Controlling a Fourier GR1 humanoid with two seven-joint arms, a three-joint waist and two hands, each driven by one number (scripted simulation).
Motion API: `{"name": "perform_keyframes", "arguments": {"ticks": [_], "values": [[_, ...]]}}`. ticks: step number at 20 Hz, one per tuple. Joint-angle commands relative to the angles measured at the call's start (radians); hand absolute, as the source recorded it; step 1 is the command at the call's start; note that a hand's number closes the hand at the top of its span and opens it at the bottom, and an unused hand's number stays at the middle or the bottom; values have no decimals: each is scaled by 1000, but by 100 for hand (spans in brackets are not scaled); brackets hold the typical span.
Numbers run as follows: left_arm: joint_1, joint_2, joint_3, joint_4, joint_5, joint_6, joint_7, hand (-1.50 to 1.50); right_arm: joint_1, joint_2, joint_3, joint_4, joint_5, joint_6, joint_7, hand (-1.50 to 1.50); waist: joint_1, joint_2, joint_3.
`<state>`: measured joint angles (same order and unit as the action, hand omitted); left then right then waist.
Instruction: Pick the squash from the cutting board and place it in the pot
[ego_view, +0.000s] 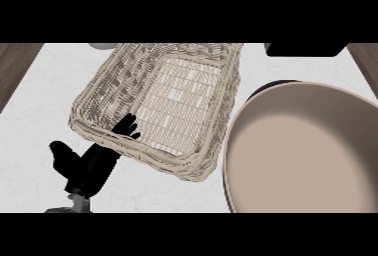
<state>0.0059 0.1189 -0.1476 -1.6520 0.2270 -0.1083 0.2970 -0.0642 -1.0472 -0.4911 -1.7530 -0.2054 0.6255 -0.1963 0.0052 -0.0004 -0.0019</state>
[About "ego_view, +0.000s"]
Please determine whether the black appliance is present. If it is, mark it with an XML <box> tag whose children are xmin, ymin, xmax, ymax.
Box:
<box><xmin>262</xmin><ymin>43</ymin><xmax>349</xmax><ymax>58</ymax></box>

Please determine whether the pale wicker basket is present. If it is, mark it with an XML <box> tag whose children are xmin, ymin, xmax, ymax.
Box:
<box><xmin>67</xmin><ymin>43</ymin><xmax>245</xmax><ymax>183</ymax></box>

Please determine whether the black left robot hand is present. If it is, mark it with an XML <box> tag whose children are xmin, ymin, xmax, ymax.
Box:
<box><xmin>48</xmin><ymin>112</ymin><xmax>141</xmax><ymax>199</ymax></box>

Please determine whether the beige pot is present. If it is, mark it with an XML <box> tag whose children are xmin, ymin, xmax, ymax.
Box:
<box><xmin>221</xmin><ymin>79</ymin><xmax>378</xmax><ymax>214</ymax></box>

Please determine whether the grey round object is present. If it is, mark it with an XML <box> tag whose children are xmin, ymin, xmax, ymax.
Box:
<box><xmin>88</xmin><ymin>43</ymin><xmax>119</xmax><ymax>51</ymax></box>

